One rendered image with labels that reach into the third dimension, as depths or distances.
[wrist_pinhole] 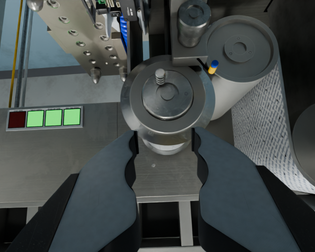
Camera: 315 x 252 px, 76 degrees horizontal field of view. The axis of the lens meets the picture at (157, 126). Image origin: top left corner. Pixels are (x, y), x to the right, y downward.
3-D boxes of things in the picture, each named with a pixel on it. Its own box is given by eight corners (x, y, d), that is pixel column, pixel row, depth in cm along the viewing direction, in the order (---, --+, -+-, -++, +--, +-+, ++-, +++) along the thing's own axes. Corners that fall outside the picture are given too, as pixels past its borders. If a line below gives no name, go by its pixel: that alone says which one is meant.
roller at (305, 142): (379, 96, 31) (406, 193, 28) (284, 128, 55) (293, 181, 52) (285, 101, 31) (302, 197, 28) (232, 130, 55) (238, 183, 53)
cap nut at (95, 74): (99, 68, 66) (99, 80, 65) (103, 73, 70) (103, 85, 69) (88, 68, 66) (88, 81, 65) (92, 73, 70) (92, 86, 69)
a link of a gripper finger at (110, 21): (103, 52, 37) (94, 15, 28) (104, 24, 38) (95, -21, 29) (121, 52, 37) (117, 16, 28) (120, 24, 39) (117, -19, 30)
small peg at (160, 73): (154, 68, 27) (164, 66, 27) (155, 77, 30) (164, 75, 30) (156, 78, 27) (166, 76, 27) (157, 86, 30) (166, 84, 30)
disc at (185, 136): (209, 50, 33) (222, 141, 30) (208, 52, 33) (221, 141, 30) (118, 58, 33) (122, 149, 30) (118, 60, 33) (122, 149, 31)
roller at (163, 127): (200, 57, 31) (211, 129, 29) (185, 106, 57) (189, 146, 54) (127, 64, 32) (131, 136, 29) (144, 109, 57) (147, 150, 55)
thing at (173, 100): (156, 127, 28) (133, 83, 30) (157, 129, 30) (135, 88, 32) (203, 103, 29) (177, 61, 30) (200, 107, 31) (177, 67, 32)
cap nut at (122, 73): (128, 66, 66) (128, 79, 65) (130, 71, 69) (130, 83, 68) (117, 67, 66) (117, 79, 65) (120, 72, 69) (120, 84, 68)
